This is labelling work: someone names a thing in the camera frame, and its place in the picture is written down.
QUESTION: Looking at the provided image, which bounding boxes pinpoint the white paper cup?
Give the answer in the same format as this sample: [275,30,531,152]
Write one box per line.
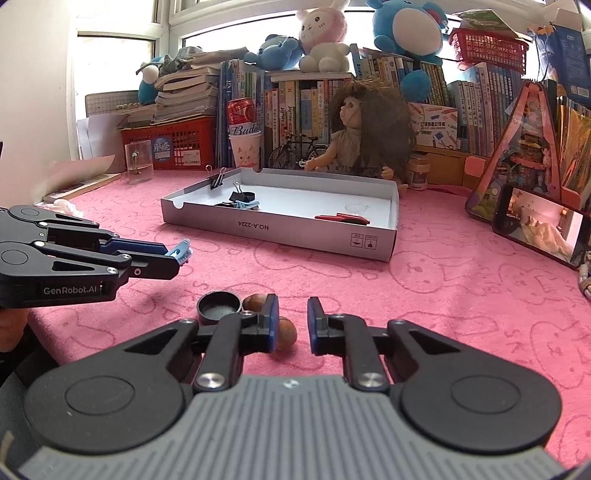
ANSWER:
[228,130,263,169]

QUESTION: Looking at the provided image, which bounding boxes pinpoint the pink and white plush bunny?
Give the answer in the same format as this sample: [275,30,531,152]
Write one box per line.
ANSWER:
[297,0,352,73]

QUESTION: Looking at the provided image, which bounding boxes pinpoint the white paper sheets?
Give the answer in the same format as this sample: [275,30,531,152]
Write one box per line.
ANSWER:
[76,113,127,161]

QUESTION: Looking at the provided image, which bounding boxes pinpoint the green packet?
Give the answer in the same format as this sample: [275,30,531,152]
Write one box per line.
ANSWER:
[457,9,520,38]

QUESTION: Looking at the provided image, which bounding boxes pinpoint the white cardboard box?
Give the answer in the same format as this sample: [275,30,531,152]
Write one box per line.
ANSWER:
[161,167,400,262]

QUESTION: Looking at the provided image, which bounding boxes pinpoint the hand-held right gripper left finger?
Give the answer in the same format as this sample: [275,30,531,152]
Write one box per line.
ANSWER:
[122,293,281,393]

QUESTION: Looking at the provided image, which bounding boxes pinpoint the white window frame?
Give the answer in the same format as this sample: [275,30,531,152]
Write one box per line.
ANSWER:
[74,0,305,162]

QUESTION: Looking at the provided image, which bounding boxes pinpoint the wooden drawer shelf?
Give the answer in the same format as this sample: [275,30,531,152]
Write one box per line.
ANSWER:
[416,144,483,189]

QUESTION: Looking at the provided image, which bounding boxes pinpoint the blue cardboard box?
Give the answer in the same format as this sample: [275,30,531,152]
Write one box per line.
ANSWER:
[531,9,591,100]

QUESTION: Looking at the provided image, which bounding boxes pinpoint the brown-haired doll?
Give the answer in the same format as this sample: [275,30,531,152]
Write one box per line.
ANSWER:
[304,82,416,192]

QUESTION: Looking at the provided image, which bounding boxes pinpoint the blue and white plush toy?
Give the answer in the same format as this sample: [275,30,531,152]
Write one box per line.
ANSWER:
[136,55,162,106]

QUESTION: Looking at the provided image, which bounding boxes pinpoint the small brown-lidded jar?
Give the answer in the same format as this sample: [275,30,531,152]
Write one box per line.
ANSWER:
[409,154,431,191]

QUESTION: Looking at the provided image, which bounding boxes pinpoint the red plastic basket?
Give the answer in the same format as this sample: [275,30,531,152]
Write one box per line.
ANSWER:
[449,28,529,75]

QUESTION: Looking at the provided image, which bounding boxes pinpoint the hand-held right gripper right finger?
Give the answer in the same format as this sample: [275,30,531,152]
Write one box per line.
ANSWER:
[307,296,467,393]

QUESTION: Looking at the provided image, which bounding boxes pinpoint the pink triangular toy house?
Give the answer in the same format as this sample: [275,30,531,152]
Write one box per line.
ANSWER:
[465,79,571,227]

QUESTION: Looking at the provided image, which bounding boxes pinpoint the small blue plush bear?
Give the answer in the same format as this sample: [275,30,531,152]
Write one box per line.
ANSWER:
[244,34,305,71]

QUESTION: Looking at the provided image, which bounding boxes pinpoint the row of blue-spined books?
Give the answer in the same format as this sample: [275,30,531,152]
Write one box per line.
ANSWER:
[351,44,532,158]

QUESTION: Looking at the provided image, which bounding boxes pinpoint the stack of worn books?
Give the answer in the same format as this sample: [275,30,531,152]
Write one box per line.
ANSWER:
[124,51,222,127]

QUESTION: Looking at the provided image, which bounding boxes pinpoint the white label printer box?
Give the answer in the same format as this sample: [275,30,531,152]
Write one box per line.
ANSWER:
[409,102,459,151]

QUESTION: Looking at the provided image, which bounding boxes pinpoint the pink printed cloth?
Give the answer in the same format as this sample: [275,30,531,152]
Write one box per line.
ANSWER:
[28,166,591,462]

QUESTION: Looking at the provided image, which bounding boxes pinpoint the red beer can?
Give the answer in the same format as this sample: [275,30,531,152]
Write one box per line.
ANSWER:
[226,98,262,137]

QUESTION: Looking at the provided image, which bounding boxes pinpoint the black model bicycle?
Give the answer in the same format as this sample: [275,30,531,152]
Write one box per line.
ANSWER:
[268,134,329,169]

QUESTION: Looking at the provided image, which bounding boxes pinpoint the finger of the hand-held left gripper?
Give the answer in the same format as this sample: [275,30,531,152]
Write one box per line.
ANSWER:
[7,205,168,256]
[0,240,182,282]

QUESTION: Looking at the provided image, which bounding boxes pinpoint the red plastic crate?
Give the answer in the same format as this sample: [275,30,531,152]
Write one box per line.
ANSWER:
[119,115,218,171]

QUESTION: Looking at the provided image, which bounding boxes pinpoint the wooden board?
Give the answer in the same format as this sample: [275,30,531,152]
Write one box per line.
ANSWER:
[42,171,124,204]

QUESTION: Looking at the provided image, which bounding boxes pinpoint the large blue plush toy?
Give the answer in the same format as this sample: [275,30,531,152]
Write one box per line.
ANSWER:
[367,0,451,102]

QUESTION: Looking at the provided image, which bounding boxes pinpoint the black round lid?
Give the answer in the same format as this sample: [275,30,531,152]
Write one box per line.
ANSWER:
[197,292,242,326]

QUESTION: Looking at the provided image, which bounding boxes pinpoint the white crumpled tissue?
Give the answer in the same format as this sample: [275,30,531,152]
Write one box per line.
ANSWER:
[46,198,84,217]

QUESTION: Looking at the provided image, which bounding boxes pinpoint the clear acrylic holder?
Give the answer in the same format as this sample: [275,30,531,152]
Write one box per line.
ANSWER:
[124,141,154,184]

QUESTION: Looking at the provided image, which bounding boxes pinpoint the black smartphone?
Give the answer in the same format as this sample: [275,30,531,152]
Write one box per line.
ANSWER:
[492,185,591,271]

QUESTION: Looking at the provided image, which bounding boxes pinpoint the grid cutting mat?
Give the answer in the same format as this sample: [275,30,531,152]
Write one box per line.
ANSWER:
[84,91,144,118]

